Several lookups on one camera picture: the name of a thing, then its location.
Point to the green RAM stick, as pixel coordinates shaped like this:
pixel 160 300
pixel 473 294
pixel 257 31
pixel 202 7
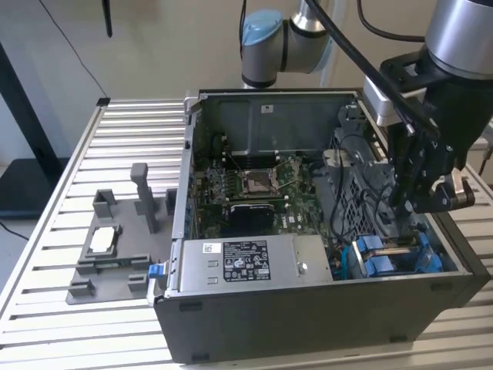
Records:
pixel 123 263

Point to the grey metal disk bay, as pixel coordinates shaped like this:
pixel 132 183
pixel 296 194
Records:
pixel 358 154

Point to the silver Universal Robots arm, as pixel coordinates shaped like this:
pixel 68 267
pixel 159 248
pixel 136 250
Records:
pixel 462 34

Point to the CPU socket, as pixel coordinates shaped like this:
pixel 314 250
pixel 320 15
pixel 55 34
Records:
pixel 256 183

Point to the green motherboard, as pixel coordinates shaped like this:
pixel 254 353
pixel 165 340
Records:
pixel 304 216

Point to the silver power supply unit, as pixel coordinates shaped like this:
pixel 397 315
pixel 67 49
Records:
pixel 192 266

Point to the black monitor stand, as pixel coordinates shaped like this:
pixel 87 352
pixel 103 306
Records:
pixel 27 189

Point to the black open PC case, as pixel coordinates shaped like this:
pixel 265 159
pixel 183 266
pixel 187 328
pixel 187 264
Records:
pixel 269 327

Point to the silver CPU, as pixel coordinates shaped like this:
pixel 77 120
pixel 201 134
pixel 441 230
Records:
pixel 102 239

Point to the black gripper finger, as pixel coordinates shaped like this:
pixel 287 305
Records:
pixel 402 165
pixel 433 165

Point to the black table corner cap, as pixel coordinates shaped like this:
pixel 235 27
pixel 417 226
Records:
pixel 103 102

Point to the black graphics card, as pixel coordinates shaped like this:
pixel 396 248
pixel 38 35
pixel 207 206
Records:
pixel 250 217

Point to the blue case latch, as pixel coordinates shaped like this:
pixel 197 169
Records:
pixel 155 270

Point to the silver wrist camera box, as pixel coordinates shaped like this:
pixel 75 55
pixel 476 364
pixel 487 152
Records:
pixel 379 101

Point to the black antenna rod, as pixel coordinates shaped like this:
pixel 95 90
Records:
pixel 108 23

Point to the grey parts rack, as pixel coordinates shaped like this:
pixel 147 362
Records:
pixel 131 235

